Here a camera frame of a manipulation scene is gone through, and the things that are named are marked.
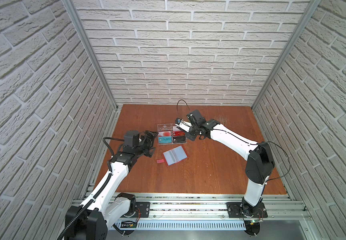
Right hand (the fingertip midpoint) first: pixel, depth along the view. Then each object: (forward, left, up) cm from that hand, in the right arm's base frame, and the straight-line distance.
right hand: (187, 128), depth 87 cm
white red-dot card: (+5, +14, -10) cm, 18 cm away
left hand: (-7, +17, +4) cm, 19 cm away
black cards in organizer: (+1, +5, -13) cm, 13 cm away
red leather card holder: (-10, +9, -15) cm, 20 cm away
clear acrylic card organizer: (+5, +7, -10) cm, 13 cm away
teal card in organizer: (+1, +13, -13) cm, 18 cm away
